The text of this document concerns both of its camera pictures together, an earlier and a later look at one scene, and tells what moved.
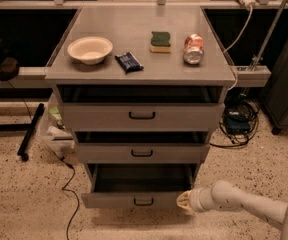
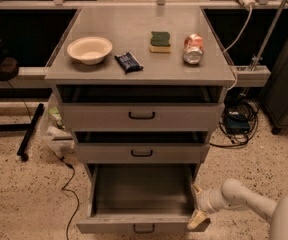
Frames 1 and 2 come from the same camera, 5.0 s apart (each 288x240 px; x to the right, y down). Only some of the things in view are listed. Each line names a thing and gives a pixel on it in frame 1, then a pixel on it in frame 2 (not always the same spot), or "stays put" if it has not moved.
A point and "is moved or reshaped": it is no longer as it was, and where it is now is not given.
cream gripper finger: x=183 y=198 -> x=197 y=189
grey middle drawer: x=142 y=153 stays put
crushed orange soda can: x=193 y=48 stays put
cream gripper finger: x=183 y=203 -> x=196 y=218
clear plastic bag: x=55 y=129 stays put
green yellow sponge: x=160 y=42 stays put
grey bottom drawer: x=137 y=185 is moved or reshaped
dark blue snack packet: x=128 y=62 stays put
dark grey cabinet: x=282 y=95 stays put
